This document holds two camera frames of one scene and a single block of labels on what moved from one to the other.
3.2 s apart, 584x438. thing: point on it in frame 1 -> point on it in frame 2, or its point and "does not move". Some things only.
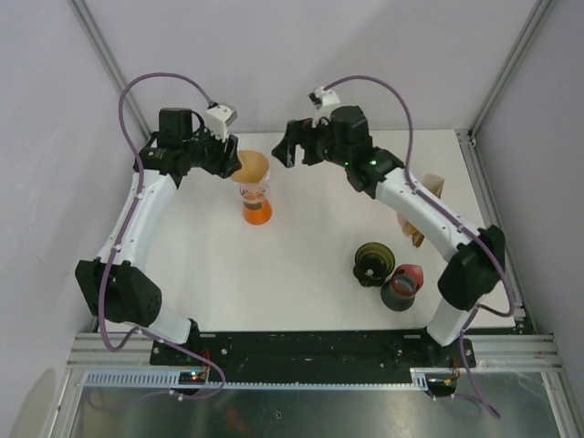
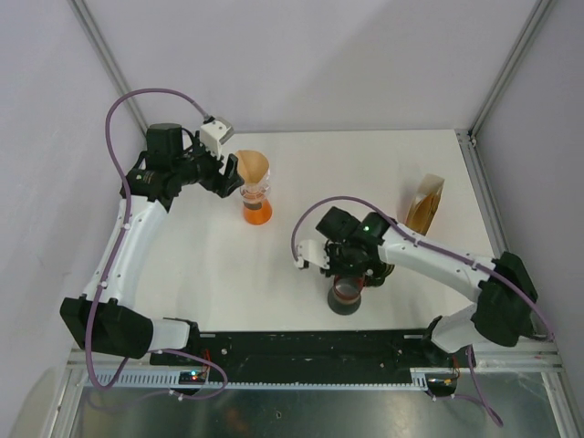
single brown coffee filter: [255, 167] does not move
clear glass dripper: [252, 194] does not move
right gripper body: [321, 143] -> [341, 261]
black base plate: [311, 357] does not move
